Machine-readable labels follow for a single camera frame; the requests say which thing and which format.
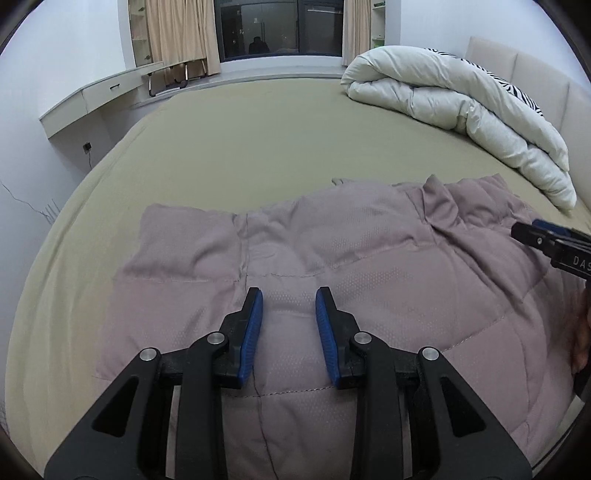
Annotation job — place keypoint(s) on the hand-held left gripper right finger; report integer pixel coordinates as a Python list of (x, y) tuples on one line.
[(325, 337)]

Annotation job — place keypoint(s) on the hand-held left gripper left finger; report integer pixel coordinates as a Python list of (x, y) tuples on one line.
[(251, 332)]

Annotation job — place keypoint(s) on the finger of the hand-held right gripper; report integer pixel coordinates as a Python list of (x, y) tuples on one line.
[(551, 225), (531, 236)]

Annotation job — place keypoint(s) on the mauve hooded puffer coat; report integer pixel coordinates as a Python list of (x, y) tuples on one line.
[(369, 277)]

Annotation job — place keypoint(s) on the person's right hand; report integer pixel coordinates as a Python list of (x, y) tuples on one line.
[(582, 332)]

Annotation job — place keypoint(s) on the zebra print blanket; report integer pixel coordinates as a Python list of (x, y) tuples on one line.
[(512, 87)]

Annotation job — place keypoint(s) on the beige padded headboard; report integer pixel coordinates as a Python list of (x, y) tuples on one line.
[(521, 69)]

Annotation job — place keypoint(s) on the white folded duvet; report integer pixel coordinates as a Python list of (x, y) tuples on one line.
[(438, 87)]

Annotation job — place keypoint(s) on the bed with olive sheet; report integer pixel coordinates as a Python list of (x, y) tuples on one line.
[(231, 152)]

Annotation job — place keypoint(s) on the beige curtain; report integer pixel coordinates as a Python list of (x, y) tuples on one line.
[(356, 27), (184, 32)]

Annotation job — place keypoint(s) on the white floating desk with drawer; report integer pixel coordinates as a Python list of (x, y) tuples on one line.
[(92, 97)]

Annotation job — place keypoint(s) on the dark window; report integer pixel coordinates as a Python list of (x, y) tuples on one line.
[(277, 27)]

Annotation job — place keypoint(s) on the white wall shelf unit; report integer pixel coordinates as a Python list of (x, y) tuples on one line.
[(138, 32), (378, 23)]

